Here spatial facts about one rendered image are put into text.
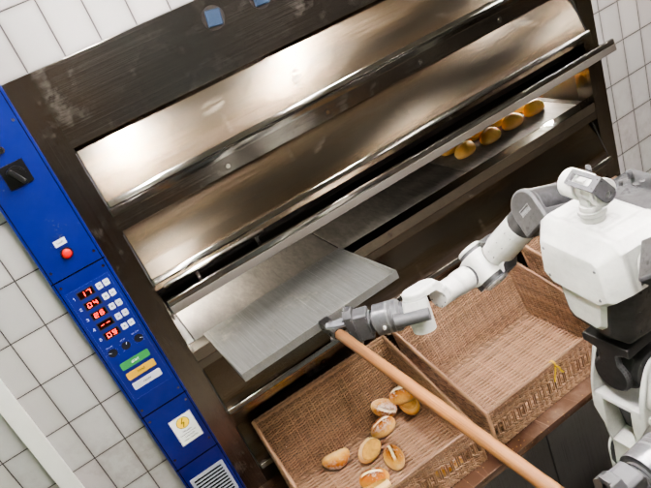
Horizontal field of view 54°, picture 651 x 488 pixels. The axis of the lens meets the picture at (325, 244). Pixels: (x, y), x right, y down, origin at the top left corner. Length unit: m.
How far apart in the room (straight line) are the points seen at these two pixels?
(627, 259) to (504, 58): 1.16
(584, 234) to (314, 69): 0.96
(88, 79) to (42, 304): 0.62
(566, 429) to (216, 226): 1.29
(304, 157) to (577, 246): 0.91
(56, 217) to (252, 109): 0.62
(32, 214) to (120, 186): 0.23
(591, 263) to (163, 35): 1.22
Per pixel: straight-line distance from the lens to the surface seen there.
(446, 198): 2.34
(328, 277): 2.08
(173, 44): 1.86
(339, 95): 2.05
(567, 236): 1.53
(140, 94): 1.84
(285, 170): 2.00
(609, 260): 1.45
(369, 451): 2.24
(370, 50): 2.09
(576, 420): 2.32
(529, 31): 2.52
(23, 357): 1.97
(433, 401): 1.46
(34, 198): 1.81
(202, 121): 1.89
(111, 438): 2.13
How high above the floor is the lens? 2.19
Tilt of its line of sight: 26 degrees down
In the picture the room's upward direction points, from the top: 23 degrees counter-clockwise
